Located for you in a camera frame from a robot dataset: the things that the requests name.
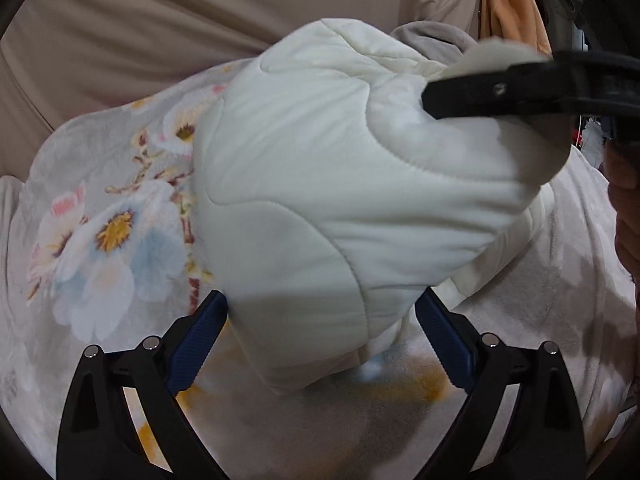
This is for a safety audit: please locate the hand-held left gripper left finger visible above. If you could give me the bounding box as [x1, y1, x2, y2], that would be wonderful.
[56, 290, 230, 480]

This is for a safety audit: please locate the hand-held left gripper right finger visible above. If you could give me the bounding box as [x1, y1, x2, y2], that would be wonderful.
[415, 287, 587, 480]

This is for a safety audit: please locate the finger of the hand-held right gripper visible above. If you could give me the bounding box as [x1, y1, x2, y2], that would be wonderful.
[421, 59, 577, 122]

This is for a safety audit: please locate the white quilted jacket tan trim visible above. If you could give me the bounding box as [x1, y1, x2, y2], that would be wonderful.
[190, 17, 576, 396]

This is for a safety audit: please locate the person's right hand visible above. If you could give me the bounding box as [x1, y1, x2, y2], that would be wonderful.
[606, 142, 640, 281]

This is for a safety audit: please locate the dark metal rack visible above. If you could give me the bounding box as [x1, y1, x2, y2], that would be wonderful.
[532, 0, 640, 58]

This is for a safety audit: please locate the orange garment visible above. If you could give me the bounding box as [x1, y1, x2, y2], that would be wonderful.
[479, 0, 554, 57]

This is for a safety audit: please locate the grey floral fleece blanket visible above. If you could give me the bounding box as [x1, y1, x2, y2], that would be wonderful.
[0, 22, 640, 480]

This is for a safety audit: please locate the beige fabric drape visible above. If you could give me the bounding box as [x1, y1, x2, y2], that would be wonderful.
[0, 0, 485, 181]

